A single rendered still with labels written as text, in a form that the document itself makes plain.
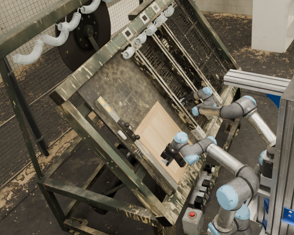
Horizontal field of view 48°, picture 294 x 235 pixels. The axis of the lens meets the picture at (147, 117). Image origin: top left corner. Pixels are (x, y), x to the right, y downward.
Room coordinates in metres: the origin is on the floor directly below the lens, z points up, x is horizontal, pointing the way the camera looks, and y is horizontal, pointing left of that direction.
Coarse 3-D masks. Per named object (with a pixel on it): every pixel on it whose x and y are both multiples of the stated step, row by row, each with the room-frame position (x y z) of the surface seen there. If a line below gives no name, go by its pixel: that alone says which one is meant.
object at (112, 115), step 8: (104, 104) 2.00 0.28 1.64; (104, 112) 1.98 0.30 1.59; (112, 112) 1.99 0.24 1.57; (112, 120) 1.95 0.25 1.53; (120, 128) 1.93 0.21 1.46; (128, 136) 1.90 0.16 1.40; (136, 144) 1.87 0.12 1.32; (144, 152) 1.85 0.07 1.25; (152, 160) 1.83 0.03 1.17; (160, 168) 1.81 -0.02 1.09; (160, 176) 1.78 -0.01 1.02; (168, 176) 1.78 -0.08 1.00; (168, 184) 1.75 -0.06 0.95; (176, 184) 1.76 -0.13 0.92
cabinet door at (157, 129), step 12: (156, 108) 2.26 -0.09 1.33; (144, 120) 2.10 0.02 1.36; (156, 120) 2.16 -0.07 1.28; (168, 120) 2.23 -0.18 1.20; (144, 132) 2.01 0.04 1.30; (156, 132) 2.07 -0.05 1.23; (168, 132) 2.13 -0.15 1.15; (144, 144) 1.93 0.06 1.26; (156, 144) 1.98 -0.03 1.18; (192, 144) 2.17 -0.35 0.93; (156, 156) 1.89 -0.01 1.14; (168, 168) 1.86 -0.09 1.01; (180, 168) 1.91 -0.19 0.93
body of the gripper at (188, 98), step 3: (186, 96) 2.39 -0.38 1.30; (189, 96) 2.38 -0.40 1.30; (192, 96) 2.33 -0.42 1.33; (183, 99) 2.36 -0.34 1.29; (186, 99) 2.33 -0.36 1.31; (189, 99) 2.32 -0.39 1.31; (192, 99) 2.30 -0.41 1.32; (195, 99) 2.31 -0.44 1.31; (186, 102) 2.35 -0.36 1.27; (189, 102) 2.32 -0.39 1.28; (192, 102) 2.34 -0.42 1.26; (186, 105) 2.34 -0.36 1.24
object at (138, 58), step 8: (144, 32) 2.51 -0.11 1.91; (136, 48) 2.50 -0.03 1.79; (136, 56) 2.51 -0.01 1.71; (144, 56) 2.54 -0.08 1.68; (144, 64) 2.48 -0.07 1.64; (144, 72) 2.49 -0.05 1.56; (152, 72) 2.46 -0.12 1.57; (152, 80) 2.45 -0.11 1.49; (160, 80) 2.45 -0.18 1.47; (160, 88) 2.42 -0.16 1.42; (168, 88) 2.43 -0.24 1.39; (168, 96) 2.38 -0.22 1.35; (176, 104) 2.34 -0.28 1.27; (176, 112) 2.35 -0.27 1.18; (184, 112) 2.32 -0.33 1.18; (192, 120) 2.31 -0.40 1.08; (192, 128) 2.27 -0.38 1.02; (200, 128) 2.29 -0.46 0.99; (200, 136) 2.23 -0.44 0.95
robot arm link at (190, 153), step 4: (188, 144) 1.43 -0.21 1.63; (196, 144) 1.43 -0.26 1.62; (180, 148) 1.42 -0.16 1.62; (184, 148) 1.41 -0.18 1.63; (188, 148) 1.40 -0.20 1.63; (192, 148) 1.40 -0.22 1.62; (196, 148) 1.40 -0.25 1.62; (200, 148) 1.40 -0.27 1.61; (180, 152) 1.41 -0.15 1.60; (184, 152) 1.39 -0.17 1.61; (188, 152) 1.38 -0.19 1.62; (192, 152) 1.38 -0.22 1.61; (196, 152) 1.38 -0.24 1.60; (200, 152) 1.39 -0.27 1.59; (184, 156) 1.38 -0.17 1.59; (188, 156) 1.36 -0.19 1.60; (192, 156) 1.36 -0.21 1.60; (196, 156) 1.36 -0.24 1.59; (188, 160) 1.35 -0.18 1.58; (192, 160) 1.34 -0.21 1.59; (196, 160) 1.36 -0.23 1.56
